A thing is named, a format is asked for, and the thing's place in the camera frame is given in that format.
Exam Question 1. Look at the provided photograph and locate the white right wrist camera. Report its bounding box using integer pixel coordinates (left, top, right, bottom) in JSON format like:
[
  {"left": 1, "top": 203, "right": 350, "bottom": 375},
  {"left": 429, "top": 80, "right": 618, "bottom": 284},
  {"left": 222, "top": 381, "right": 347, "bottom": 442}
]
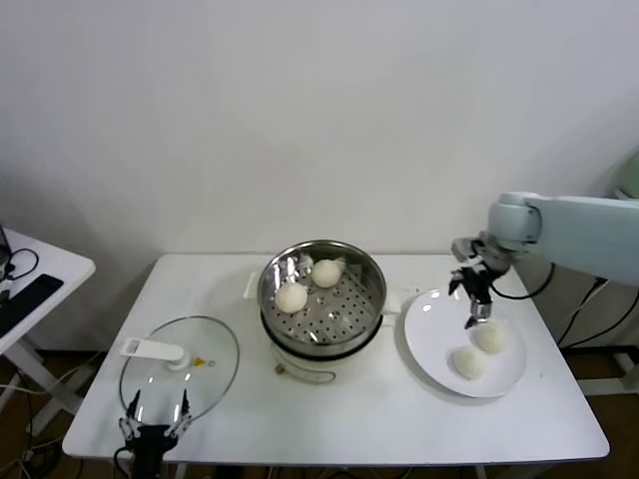
[{"left": 450, "top": 238, "right": 480, "bottom": 263}]

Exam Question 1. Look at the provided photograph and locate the pale green appliance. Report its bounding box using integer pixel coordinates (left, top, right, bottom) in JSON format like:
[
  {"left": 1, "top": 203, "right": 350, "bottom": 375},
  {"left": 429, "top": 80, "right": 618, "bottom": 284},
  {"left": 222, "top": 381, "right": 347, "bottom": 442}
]
[{"left": 614, "top": 149, "right": 639, "bottom": 200}]

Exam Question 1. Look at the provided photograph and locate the white round plate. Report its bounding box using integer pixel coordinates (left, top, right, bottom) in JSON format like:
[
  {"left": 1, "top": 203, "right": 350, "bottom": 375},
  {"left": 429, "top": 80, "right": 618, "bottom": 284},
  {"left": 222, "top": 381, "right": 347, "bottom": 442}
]
[{"left": 401, "top": 287, "right": 528, "bottom": 399}]

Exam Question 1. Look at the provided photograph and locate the white electric cooking pot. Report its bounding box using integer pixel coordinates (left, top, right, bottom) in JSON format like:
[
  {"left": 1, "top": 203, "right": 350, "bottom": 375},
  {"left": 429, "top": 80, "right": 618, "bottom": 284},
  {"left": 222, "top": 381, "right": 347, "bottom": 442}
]
[{"left": 243, "top": 271, "right": 402, "bottom": 387}]

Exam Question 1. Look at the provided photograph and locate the perforated steel steamer basket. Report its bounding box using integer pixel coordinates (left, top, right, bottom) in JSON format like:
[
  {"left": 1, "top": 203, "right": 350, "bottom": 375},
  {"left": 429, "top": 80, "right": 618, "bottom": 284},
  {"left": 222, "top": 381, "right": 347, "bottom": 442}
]
[{"left": 257, "top": 239, "right": 388, "bottom": 355}]

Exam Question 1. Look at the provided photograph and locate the white floor cable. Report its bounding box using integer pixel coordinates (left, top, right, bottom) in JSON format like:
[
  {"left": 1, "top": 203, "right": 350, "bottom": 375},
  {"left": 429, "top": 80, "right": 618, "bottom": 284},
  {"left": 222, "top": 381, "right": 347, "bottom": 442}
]
[{"left": 0, "top": 351, "right": 106, "bottom": 400}]

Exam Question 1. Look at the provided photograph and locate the glass lid with white handle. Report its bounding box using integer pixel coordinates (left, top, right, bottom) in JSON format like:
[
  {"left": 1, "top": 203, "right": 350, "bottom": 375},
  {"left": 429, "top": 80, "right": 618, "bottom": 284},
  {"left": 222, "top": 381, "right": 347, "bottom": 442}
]
[{"left": 118, "top": 314, "right": 241, "bottom": 428}]

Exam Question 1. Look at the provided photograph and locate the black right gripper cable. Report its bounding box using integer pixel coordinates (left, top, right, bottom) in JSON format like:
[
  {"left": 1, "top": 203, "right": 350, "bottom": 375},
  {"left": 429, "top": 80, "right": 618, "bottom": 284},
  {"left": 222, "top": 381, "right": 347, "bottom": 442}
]
[{"left": 488, "top": 261, "right": 556, "bottom": 300}]

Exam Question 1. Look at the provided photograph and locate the white steamed baozi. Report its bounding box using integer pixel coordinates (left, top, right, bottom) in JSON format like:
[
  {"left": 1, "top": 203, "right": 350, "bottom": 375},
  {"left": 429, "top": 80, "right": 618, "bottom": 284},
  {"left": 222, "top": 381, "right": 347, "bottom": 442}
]
[
  {"left": 310, "top": 257, "right": 343, "bottom": 289},
  {"left": 275, "top": 282, "right": 310, "bottom": 315},
  {"left": 451, "top": 346, "right": 489, "bottom": 380},
  {"left": 472, "top": 321, "right": 511, "bottom": 355}
]

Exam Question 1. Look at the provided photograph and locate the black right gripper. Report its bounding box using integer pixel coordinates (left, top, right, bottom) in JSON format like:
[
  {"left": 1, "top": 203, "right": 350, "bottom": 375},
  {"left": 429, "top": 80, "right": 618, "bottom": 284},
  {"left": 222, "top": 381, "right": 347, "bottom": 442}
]
[{"left": 447, "top": 266, "right": 495, "bottom": 330}]

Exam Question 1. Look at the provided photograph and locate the black looped cable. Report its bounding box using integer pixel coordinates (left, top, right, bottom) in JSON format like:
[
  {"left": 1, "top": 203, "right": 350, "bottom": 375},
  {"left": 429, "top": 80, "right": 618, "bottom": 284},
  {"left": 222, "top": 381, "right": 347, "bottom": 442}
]
[{"left": 0, "top": 247, "right": 40, "bottom": 290}]

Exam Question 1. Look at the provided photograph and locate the black keyboard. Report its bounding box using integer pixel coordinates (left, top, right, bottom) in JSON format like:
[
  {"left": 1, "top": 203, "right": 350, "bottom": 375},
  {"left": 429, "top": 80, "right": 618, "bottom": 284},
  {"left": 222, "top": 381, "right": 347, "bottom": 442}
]
[{"left": 0, "top": 273, "right": 65, "bottom": 339}]

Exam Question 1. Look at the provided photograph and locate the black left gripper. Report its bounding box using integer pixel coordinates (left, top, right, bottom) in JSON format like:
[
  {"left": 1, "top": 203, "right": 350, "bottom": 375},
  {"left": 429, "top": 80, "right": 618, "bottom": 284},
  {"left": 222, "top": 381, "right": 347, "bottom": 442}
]
[{"left": 118, "top": 388, "right": 194, "bottom": 479}]

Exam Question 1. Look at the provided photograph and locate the white side desk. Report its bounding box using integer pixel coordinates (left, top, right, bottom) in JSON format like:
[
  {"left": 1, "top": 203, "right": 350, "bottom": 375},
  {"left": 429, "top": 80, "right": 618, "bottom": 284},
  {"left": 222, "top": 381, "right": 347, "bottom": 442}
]
[{"left": 0, "top": 227, "right": 97, "bottom": 435}]

